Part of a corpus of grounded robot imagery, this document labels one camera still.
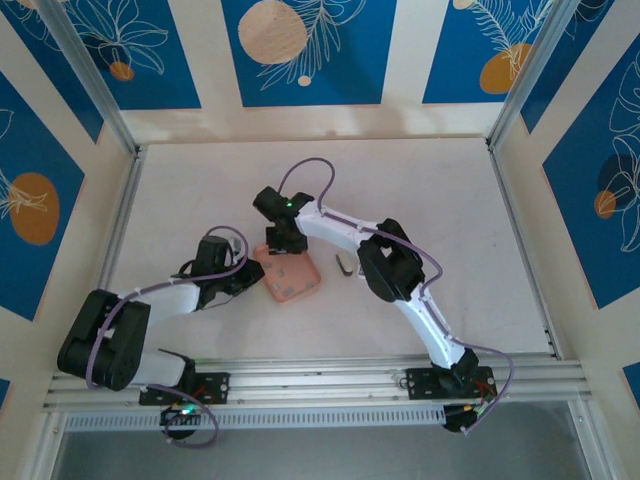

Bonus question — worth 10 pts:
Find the aluminium frame post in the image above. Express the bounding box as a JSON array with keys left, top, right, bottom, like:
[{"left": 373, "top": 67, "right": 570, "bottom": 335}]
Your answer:
[
  {"left": 569, "top": 399, "right": 614, "bottom": 480},
  {"left": 487, "top": 0, "right": 576, "bottom": 149},
  {"left": 22, "top": 412, "right": 69, "bottom": 480},
  {"left": 37, "top": 0, "right": 141, "bottom": 157}
]

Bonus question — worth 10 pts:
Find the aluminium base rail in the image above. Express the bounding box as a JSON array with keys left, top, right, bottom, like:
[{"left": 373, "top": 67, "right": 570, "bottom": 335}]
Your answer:
[{"left": 42, "top": 354, "right": 586, "bottom": 414}]

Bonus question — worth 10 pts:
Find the small grey white stapler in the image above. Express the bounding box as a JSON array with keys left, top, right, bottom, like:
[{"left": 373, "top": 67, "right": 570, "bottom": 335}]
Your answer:
[{"left": 333, "top": 253, "right": 365, "bottom": 279}]

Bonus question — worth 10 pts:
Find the grey slotted cable duct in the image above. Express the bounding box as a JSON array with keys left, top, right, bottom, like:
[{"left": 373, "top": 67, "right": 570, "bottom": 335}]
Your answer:
[{"left": 63, "top": 404, "right": 447, "bottom": 432}]

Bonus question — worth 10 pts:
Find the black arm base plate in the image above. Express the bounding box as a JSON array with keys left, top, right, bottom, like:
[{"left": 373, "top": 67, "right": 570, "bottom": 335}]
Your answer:
[
  {"left": 138, "top": 372, "right": 231, "bottom": 406},
  {"left": 405, "top": 367, "right": 496, "bottom": 401}
]

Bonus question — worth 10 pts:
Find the pink plastic tray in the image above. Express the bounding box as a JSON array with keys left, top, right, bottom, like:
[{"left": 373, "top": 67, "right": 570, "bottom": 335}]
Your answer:
[{"left": 252, "top": 243, "right": 322, "bottom": 305}]

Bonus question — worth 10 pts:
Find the aluminium side rail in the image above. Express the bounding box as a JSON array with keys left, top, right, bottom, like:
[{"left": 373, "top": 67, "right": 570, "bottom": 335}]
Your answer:
[
  {"left": 487, "top": 142, "right": 564, "bottom": 359},
  {"left": 74, "top": 144, "right": 149, "bottom": 369}
]

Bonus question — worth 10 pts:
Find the black controller board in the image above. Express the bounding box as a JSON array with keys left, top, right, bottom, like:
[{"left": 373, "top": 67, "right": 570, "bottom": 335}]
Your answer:
[
  {"left": 442, "top": 402, "right": 501, "bottom": 434},
  {"left": 159, "top": 404, "right": 201, "bottom": 426}
]

